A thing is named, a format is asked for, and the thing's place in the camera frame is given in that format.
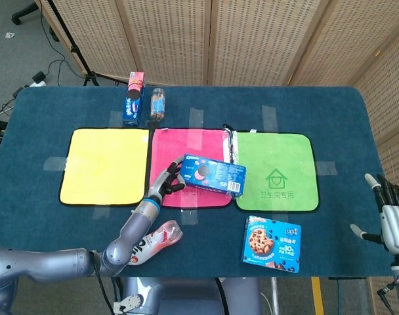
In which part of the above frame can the wicker folding screen panel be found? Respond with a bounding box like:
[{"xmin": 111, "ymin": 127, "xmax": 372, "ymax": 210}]
[
  {"xmin": 35, "ymin": 0, "xmax": 138, "ymax": 81},
  {"xmin": 352, "ymin": 29, "xmax": 399, "ymax": 315},
  {"xmin": 289, "ymin": 0, "xmax": 399, "ymax": 88},
  {"xmin": 207, "ymin": 0, "xmax": 322, "ymax": 87},
  {"xmin": 115, "ymin": 0, "xmax": 214, "ymax": 87}
]

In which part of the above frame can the pink cloth mat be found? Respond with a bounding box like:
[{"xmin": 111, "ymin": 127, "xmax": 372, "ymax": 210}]
[{"xmin": 146, "ymin": 127, "xmax": 235, "ymax": 209}]

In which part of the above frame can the black tripod stand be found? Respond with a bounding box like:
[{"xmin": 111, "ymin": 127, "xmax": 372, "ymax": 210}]
[{"xmin": 47, "ymin": 0, "xmax": 101, "ymax": 87}]

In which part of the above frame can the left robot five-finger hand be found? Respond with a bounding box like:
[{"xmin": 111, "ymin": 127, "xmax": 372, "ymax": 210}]
[{"xmin": 148, "ymin": 156, "xmax": 187, "ymax": 205}]

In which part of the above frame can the pink drink plastic bottle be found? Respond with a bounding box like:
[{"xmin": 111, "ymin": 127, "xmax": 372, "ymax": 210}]
[{"xmin": 126, "ymin": 220, "xmax": 183, "ymax": 266}]

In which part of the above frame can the grey metal table leg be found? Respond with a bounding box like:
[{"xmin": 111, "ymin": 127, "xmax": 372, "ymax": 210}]
[{"xmin": 270, "ymin": 278, "xmax": 282, "ymax": 315}]

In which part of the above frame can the clear tape piece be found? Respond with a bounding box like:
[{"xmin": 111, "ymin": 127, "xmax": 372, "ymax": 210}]
[
  {"xmin": 315, "ymin": 161, "xmax": 338, "ymax": 176},
  {"xmin": 92, "ymin": 205, "xmax": 111, "ymax": 221},
  {"xmin": 188, "ymin": 107, "xmax": 205, "ymax": 149},
  {"xmin": 180, "ymin": 207, "xmax": 199, "ymax": 226},
  {"xmin": 261, "ymin": 105, "xmax": 280, "ymax": 133},
  {"xmin": 108, "ymin": 110, "xmax": 124, "ymax": 128},
  {"xmin": 43, "ymin": 156, "xmax": 68, "ymax": 172}
]

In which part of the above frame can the silver foil strip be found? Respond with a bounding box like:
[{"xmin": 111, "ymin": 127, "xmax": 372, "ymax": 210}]
[{"xmin": 221, "ymin": 123, "xmax": 242, "ymax": 201}]

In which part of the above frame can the grey robot torso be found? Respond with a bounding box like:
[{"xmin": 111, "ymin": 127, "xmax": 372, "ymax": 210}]
[{"xmin": 112, "ymin": 276, "xmax": 263, "ymax": 315}]

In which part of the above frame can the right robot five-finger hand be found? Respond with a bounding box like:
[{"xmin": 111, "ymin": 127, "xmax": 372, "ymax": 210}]
[{"xmin": 350, "ymin": 173, "xmax": 399, "ymax": 255}]

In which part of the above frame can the black floor cable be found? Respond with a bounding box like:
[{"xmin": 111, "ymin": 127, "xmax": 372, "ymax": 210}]
[{"xmin": 38, "ymin": 0, "xmax": 77, "ymax": 79}]

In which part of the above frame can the blue chocolate chip cookie box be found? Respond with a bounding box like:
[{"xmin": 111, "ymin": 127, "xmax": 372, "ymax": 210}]
[{"xmin": 241, "ymin": 215, "xmax": 302, "ymax": 274}]

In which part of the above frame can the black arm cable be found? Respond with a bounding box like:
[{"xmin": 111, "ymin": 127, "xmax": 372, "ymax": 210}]
[{"xmin": 375, "ymin": 278, "xmax": 399, "ymax": 315}]

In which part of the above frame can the blue Oreo cookie box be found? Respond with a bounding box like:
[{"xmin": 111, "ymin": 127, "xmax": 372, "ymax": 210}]
[{"xmin": 179, "ymin": 154, "xmax": 247, "ymax": 199}]

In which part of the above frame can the yellow cloth mat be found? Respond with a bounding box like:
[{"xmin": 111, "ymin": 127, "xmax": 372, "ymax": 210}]
[{"xmin": 58, "ymin": 127, "xmax": 150, "ymax": 207}]

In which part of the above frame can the dark blue felt table cover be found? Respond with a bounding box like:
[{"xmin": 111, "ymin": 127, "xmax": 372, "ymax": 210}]
[{"xmin": 0, "ymin": 85, "xmax": 399, "ymax": 279}]

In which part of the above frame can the tall blue pink Oreo box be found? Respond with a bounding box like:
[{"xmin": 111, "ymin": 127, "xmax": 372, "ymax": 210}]
[{"xmin": 122, "ymin": 72, "xmax": 146, "ymax": 127}]

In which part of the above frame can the green cloth mat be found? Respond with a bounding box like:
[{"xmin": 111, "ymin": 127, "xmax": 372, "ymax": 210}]
[{"xmin": 234, "ymin": 130, "xmax": 320, "ymax": 213}]

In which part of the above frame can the black office chair base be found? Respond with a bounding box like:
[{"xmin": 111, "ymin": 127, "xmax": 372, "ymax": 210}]
[{"xmin": 10, "ymin": 1, "xmax": 39, "ymax": 26}]

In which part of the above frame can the yellow floor tape strip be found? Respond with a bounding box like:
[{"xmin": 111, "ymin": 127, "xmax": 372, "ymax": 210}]
[{"xmin": 310, "ymin": 277, "xmax": 326, "ymax": 315}]

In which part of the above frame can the clear jar of biscuit sticks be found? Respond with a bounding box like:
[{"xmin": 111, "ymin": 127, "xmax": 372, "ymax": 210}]
[{"xmin": 149, "ymin": 87, "xmax": 167, "ymax": 122}]

